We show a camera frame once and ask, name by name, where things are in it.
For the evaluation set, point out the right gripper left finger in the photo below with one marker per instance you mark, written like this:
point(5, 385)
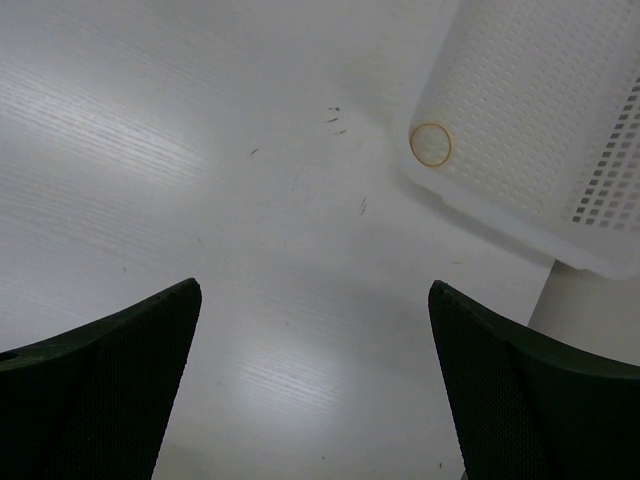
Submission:
point(94, 402)

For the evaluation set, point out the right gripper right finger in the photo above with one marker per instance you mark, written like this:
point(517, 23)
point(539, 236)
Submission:
point(526, 406)

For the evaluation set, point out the white perforated plastic basket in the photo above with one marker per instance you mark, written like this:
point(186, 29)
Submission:
point(542, 101)

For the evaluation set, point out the yellow rubber band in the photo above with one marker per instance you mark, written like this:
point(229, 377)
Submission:
point(431, 144)

